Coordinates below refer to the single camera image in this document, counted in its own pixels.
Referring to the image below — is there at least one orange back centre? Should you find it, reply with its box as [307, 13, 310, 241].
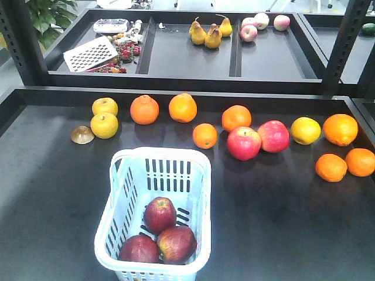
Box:
[169, 92, 197, 123]

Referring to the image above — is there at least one brown mushroom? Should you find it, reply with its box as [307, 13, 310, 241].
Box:
[70, 125, 95, 145]

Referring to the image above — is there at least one checkerboard calibration board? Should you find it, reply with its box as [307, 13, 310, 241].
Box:
[63, 36, 118, 72]

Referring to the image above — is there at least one large orange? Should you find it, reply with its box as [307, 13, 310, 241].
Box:
[323, 114, 358, 146]

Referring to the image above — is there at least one small orange right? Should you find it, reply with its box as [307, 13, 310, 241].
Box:
[345, 148, 374, 177]

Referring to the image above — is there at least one white electronic scale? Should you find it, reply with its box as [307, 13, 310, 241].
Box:
[93, 19, 129, 34]

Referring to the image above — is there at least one potted green plant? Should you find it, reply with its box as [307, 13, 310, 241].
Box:
[25, 0, 77, 50]

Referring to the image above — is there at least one black wooden produce stand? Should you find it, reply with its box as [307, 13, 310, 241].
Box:
[1, 1, 374, 280]

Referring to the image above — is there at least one orange back left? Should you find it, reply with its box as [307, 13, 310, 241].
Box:
[130, 95, 159, 125]

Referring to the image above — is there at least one yellow citrus fruit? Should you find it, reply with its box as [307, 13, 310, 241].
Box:
[291, 116, 321, 145]

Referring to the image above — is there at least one small orange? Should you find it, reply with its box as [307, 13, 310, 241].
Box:
[315, 153, 347, 182]
[345, 148, 374, 177]
[193, 123, 218, 149]

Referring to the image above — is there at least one dark red apple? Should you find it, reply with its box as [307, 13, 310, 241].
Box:
[118, 234, 159, 263]
[144, 197, 176, 235]
[156, 226, 197, 265]

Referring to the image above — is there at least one bright red apple front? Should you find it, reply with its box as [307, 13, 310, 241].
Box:
[227, 126, 262, 161]

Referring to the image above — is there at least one light blue plastic basket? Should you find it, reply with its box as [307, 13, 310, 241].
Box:
[94, 147, 211, 280]

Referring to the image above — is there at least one orange beside red apples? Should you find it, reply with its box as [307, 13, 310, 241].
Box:
[221, 105, 252, 132]

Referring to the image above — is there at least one small orange centre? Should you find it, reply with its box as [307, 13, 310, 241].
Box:
[193, 123, 218, 149]

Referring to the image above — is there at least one pink red apple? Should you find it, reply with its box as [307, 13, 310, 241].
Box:
[257, 120, 289, 153]

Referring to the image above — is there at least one small orange left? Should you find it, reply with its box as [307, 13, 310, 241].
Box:
[315, 153, 347, 182]

